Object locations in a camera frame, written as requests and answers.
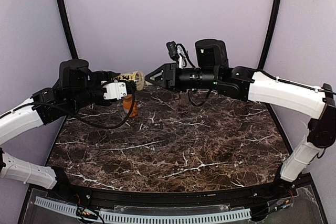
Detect black corner post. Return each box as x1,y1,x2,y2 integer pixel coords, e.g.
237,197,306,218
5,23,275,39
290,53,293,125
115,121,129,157
56,0,79,59
258,0,281,69

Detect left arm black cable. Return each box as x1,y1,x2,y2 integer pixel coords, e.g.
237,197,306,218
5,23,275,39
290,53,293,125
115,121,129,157
0,92,137,130

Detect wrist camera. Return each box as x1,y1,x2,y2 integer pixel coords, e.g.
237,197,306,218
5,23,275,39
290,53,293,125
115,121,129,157
166,41,188,69
101,80,137,100

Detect left black corner post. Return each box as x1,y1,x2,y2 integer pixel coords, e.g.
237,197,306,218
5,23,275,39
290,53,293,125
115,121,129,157
56,0,79,59

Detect orange juice bottle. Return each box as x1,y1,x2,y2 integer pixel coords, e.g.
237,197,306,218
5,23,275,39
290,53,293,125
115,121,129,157
123,94,138,118

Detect black front frame rail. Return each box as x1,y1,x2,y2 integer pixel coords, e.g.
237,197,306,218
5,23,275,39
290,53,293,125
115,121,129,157
47,183,296,209

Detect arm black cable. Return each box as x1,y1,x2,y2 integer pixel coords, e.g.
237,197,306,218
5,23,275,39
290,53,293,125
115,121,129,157
181,42,336,107
0,92,137,130

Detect pale green bottle cap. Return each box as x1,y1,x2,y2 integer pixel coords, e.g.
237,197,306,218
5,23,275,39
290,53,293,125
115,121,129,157
145,77,155,86

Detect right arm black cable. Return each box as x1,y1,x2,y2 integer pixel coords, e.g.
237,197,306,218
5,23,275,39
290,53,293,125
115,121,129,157
181,42,336,107

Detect coffee bottle green cap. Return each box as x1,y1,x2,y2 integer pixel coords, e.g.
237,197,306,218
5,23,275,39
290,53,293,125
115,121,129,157
178,92,189,109

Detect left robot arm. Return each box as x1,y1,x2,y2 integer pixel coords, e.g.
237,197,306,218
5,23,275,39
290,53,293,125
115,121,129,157
1,59,128,189

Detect right black corner post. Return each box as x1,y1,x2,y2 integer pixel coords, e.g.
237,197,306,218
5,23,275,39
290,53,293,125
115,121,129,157
258,0,281,69

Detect white slotted cable duct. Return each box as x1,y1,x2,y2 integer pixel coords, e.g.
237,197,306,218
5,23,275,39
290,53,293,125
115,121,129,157
34,196,251,223

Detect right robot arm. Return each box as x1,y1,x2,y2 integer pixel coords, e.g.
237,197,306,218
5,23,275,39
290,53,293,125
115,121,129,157
145,39,335,183

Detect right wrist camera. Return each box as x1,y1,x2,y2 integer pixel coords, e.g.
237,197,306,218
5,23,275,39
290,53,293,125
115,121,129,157
166,41,188,69

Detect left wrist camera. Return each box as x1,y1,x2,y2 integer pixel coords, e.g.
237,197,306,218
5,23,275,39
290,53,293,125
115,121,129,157
101,80,137,100

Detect green tea bottle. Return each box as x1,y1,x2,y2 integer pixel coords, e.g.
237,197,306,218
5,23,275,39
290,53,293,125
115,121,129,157
112,71,146,91

